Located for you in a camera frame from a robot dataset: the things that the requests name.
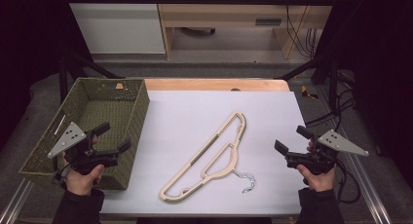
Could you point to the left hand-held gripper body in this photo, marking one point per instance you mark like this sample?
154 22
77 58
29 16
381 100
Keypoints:
69 139

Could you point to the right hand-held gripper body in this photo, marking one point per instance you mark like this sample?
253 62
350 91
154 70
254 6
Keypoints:
341 144

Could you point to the green woven basket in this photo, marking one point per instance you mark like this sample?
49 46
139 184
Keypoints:
97 117

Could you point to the person's right hand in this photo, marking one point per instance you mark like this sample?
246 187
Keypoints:
321 181

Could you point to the person's left hand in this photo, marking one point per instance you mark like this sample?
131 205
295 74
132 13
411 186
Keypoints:
81 183

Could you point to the yellow and black tool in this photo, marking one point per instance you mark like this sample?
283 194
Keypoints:
306 92

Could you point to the black metal stand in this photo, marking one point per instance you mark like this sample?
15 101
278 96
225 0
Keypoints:
63 78
331 84

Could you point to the white sheet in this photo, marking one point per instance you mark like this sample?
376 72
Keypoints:
181 120

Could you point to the dark curtain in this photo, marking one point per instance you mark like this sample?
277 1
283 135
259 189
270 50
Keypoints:
29 55
380 71

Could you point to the white cabinet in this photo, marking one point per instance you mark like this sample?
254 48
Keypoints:
117 26

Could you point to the light wooden desk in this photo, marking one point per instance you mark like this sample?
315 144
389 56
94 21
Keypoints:
220 14

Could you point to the black horizontal bar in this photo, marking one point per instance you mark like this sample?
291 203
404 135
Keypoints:
195 0

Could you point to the aluminium rail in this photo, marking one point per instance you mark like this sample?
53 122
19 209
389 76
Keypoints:
13 204
367 185

